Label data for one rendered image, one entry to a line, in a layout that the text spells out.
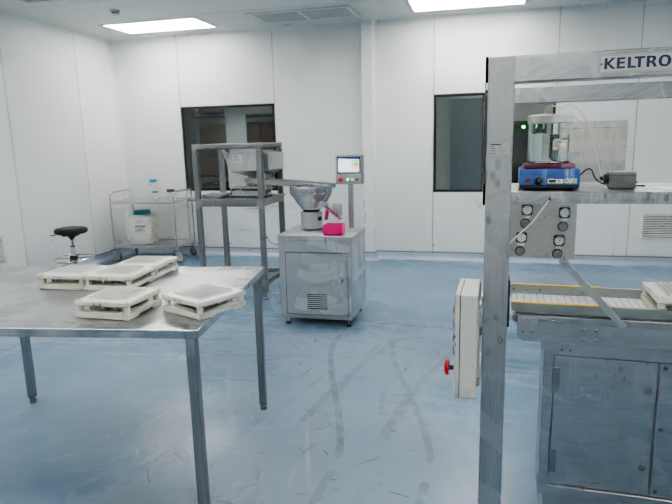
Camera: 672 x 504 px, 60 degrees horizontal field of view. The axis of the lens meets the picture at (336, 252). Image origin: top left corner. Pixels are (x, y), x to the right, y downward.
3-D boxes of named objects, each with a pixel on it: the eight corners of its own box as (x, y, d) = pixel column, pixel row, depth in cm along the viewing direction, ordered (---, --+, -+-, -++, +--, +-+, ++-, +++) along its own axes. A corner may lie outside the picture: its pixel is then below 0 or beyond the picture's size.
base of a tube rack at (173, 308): (162, 310, 241) (162, 304, 241) (209, 297, 260) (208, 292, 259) (199, 320, 226) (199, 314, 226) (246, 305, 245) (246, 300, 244)
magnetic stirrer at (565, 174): (518, 190, 203) (519, 164, 201) (517, 185, 223) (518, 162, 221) (580, 190, 197) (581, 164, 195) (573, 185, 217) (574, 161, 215)
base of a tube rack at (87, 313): (75, 317, 234) (74, 311, 234) (112, 300, 258) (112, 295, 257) (128, 320, 228) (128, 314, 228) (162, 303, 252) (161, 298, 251)
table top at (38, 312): (-164, 334, 232) (-166, 325, 232) (14, 272, 340) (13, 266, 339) (198, 339, 216) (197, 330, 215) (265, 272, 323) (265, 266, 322)
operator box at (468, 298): (453, 398, 140) (454, 294, 135) (458, 371, 156) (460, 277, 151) (478, 400, 139) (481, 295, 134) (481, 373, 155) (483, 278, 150)
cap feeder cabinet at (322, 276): (280, 324, 486) (276, 235, 472) (300, 305, 540) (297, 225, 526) (353, 328, 471) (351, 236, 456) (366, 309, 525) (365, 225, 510)
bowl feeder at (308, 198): (285, 232, 486) (283, 187, 479) (298, 225, 520) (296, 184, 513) (342, 233, 474) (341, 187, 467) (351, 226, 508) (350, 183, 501)
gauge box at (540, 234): (507, 256, 205) (509, 200, 201) (507, 251, 215) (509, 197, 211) (574, 258, 199) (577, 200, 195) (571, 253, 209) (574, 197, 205)
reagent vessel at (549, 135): (526, 164, 204) (528, 109, 200) (525, 162, 218) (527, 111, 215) (573, 163, 199) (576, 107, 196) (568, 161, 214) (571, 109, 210)
